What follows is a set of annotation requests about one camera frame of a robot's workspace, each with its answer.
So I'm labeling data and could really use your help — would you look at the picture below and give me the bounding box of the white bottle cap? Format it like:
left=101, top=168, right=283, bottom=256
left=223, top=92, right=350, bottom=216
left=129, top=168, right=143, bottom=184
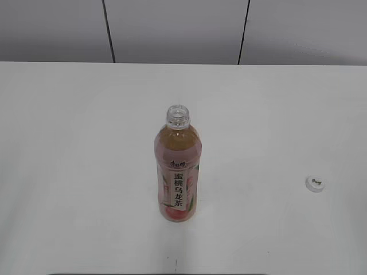
left=305, top=175, right=327, bottom=193

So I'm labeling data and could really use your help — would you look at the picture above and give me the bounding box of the peach oolong tea bottle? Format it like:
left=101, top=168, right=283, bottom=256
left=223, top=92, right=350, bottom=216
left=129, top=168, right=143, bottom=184
left=154, top=105, right=202, bottom=222

